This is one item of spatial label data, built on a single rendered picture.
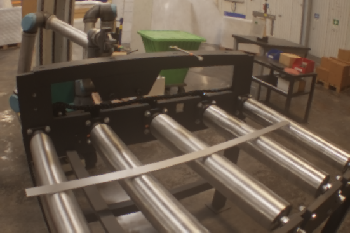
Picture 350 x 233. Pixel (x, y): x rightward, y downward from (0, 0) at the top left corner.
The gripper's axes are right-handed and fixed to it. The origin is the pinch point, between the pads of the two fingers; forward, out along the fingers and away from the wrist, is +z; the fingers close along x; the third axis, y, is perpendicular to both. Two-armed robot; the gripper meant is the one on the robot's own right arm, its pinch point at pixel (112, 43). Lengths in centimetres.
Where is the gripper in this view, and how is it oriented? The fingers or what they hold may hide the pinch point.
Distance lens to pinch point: 136.4
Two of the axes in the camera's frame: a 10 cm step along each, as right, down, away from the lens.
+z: 5.1, 3.5, -7.9
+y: -8.6, 1.3, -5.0
